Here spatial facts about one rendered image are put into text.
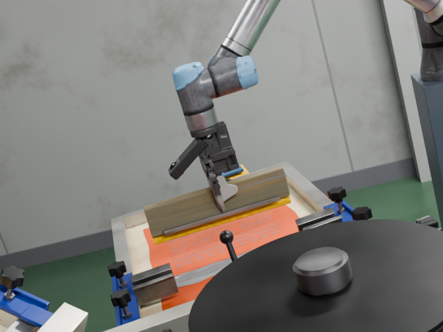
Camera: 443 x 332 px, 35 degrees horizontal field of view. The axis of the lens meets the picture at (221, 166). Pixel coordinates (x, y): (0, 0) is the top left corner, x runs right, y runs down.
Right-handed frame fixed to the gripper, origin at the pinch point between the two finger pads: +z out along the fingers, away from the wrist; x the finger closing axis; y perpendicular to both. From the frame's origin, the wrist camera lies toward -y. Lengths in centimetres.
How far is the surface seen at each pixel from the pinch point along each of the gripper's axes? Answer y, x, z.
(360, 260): 5, -95, -23
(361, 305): 2, -104, -23
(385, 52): 143, 240, 29
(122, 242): -26.9, 24.6, 10.1
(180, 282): -14.7, -7.3, 12.8
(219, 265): -4.5, -5.2, 12.9
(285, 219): 16.9, 10.4, 13.7
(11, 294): -45, -40, -11
